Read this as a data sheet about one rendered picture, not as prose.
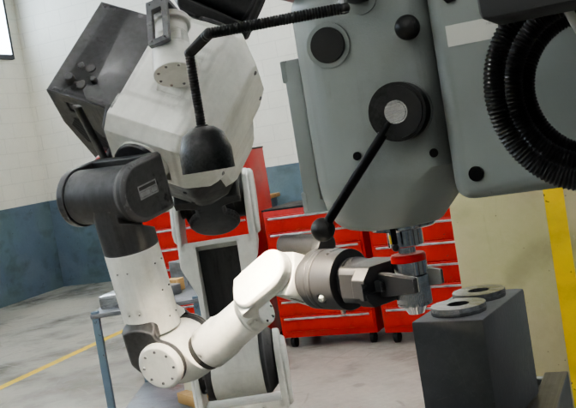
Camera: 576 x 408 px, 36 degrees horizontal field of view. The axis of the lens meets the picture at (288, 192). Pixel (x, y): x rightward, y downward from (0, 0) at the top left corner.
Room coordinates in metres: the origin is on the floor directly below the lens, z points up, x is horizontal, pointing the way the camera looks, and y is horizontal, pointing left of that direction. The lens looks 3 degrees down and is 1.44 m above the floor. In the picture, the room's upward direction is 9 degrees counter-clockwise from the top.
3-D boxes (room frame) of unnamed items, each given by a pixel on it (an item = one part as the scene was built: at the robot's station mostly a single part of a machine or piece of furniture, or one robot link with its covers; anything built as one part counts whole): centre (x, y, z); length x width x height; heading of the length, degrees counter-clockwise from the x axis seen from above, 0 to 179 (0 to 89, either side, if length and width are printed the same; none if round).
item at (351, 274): (1.26, -0.08, 1.23); 0.13 x 0.12 x 0.10; 133
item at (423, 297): (1.19, -0.14, 1.23); 0.05 x 0.05 x 0.06
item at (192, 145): (1.22, 0.10, 1.45); 0.07 x 0.07 x 0.06
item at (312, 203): (1.24, -0.04, 1.45); 0.04 x 0.04 x 0.21; 67
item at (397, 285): (1.17, -0.12, 1.23); 0.06 x 0.02 x 0.03; 43
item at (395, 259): (1.19, -0.14, 1.26); 0.05 x 0.05 x 0.01
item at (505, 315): (1.49, -0.27, 1.04); 0.22 x 0.12 x 0.20; 148
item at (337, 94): (1.19, -0.15, 1.47); 0.21 x 0.19 x 0.32; 157
